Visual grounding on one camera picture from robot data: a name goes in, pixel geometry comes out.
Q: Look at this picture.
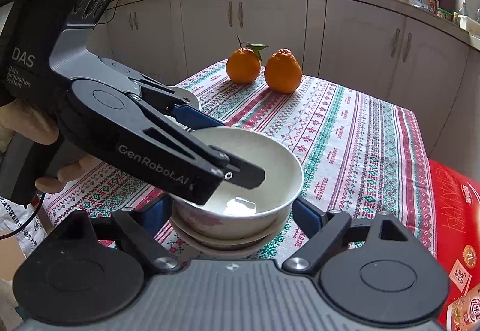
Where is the white printed woven sack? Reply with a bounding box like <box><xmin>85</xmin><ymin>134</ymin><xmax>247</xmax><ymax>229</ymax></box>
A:
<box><xmin>0</xmin><ymin>196</ymin><xmax>48</xmax><ymax>243</ymax></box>

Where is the orange with stem and leaves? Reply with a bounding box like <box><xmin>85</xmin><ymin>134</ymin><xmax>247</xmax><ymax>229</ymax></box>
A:
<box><xmin>226</xmin><ymin>35</ymin><xmax>270</xmax><ymax>84</ymax></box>

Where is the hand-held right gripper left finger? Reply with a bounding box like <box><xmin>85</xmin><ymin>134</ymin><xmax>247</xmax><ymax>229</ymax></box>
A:
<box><xmin>56</xmin><ymin>194</ymin><xmax>181</xmax><ymax>275</ymax></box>

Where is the red box with cup picture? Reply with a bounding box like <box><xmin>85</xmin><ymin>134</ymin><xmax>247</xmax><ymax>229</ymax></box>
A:
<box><xmin>427</xmin><ymin>159</ymin><xmax>480</xmax><ymax>331</ymax></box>

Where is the large white fruit-print plate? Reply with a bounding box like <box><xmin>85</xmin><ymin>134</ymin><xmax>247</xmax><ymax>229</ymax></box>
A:
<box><xmin>165</xmin><ymin>85</ymin><xmax>202</xmax><ymax>117</ymax></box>

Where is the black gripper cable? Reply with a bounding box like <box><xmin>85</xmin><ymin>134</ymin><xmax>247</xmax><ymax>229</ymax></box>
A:
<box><xmin>0</xmin><ymin>192</ymin><xmax>47</xmax><ymax>241</ymax></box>

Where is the person's left hand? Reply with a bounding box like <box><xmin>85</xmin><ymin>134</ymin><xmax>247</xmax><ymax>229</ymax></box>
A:
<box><xmin>0</xmin><ymin>99</ymin><xmax>100</xmax><ymax>194</ymax></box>

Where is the bumpy orange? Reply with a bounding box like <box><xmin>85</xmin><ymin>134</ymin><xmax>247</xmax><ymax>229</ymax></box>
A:
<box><xmin>264</xmin><ymin>48</ymin><xmax>303</xmax><ymax>94</ymax></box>

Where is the patterned red green tablecloth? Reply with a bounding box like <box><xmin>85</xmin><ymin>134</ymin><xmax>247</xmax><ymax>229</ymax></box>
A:
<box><xmin>41</xmin><ymin>60</ymin><xmax>439</xmax><ymax>268</ymax></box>

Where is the beige kitchen cabinet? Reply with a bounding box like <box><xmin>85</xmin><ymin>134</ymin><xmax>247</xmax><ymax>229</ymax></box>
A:
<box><xmin>88</xmin><ymin>0</ymin><xmax>480</xmax><ymax>166</ymax></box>

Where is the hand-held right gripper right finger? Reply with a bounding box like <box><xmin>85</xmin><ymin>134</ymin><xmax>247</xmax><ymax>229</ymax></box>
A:
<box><xmin>283</xmin><ymin>197</ymin><xmax>410</xmax><ymax>275</ymax></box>

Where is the white fruit-print bowl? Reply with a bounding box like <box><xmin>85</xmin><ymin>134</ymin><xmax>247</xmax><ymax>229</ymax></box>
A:
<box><xmin>170</xmin><ymin>127</ymin><xmax>304</xmax><ymax>241</ymax></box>
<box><xmin>169</xmin><ymin>214</ymin><xmax>294</xmax><ymax>261</ymax></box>

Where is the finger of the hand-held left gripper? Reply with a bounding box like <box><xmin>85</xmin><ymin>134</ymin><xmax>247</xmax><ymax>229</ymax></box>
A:
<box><xmin>127</xmin><ymin>76</ymin><xmax>226</xmax><ymax>132</ymax></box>
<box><xmin>112</xmin><ymin>94</ymin><xmax>266</xmax><ymax>206</ymax></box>

